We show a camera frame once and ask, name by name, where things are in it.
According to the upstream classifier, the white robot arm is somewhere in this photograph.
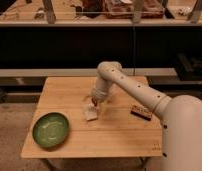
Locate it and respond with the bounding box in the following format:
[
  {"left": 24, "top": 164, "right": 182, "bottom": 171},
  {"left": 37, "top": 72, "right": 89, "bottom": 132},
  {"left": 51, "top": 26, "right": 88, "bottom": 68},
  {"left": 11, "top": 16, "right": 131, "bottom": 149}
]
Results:
[{"left": 91, "top": 61, "right": 202, "bottom": 171}]

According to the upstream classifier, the wooden table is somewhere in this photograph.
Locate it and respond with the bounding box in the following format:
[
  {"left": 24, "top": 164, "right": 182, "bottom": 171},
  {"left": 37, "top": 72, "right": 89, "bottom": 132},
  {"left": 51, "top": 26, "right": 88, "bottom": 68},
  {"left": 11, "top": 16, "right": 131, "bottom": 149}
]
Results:
[{"left": 21, "top": 77, "right": 162, "bottom": 159}]

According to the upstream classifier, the brown rectangular block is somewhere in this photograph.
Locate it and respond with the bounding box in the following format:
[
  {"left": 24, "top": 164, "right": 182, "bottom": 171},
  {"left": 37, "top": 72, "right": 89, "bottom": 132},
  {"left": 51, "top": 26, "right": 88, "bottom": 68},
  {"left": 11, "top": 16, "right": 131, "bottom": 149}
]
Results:
[{"left": 130, "top": 105, "right": 152, "bottom": 121}]

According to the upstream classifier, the green bowl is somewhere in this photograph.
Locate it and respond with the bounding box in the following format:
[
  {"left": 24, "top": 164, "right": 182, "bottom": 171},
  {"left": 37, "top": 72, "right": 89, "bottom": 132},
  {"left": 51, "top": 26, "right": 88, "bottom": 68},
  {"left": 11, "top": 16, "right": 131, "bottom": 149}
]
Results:
[{"left": 32, "top": 112, "right": 70, "bottom": 148}]

